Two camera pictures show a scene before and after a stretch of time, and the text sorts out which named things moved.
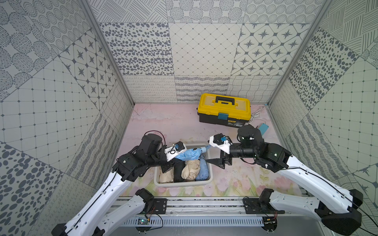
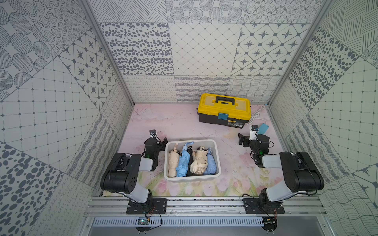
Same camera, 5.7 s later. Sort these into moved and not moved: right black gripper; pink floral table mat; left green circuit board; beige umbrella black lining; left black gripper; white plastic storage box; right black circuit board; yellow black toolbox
Moved: left black gripper; right black gripper; beige umbrella black lining; white plastic storage box
Not moved: left green circuit board; right black circuit board; yellow black toolbox; pink floral table mat
